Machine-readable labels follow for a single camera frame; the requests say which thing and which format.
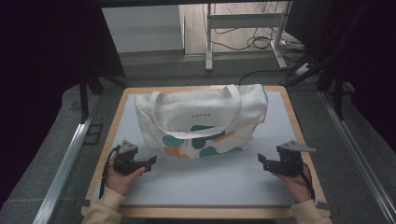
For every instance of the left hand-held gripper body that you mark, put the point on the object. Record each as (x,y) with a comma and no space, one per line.
(125,158)

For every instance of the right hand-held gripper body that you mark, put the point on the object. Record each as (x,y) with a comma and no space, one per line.
(288,160)

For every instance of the white patterned canvas tote bag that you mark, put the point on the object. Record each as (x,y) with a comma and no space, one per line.
(199,109)

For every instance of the person's left hand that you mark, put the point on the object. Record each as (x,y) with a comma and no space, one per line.
(120,180)

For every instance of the person's right hand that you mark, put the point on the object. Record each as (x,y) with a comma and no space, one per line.
(294,186)

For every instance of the wooden-edged table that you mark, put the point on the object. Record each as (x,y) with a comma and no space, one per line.
(202,183)

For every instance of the black metal stand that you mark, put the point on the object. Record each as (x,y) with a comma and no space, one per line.
(334,87)
(88,90)

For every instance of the white power strip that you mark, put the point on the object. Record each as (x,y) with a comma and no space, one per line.
(302,69)

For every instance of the dark curtain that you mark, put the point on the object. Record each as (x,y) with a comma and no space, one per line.
(40,77)
(364,56)

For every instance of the white panel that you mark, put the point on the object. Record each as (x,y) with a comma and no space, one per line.
(143,28)

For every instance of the white metal stand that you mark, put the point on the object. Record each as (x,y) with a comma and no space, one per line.
(243,21)

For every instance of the aluminium rail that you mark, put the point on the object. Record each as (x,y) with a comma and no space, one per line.
(358,152)
(67,168)

